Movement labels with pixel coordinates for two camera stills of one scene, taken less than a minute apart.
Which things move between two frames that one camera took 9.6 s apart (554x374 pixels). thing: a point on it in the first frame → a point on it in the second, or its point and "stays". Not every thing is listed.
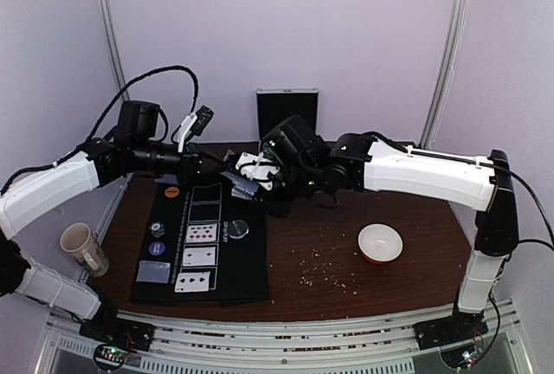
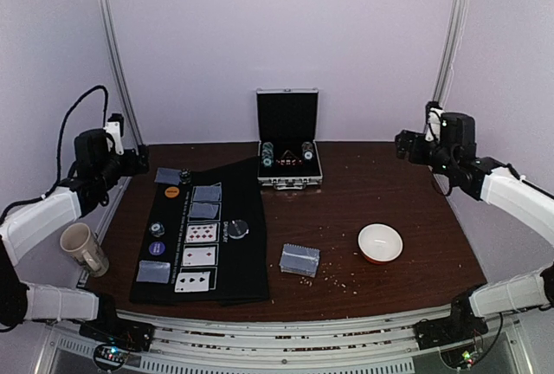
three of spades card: [192, 281] stays
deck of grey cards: [244, 188] → [300, 261]
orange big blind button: [171, 191] stays
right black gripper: [268, 192] → [405, 145]
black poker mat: [200, 243] stays
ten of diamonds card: [198, 233] stays
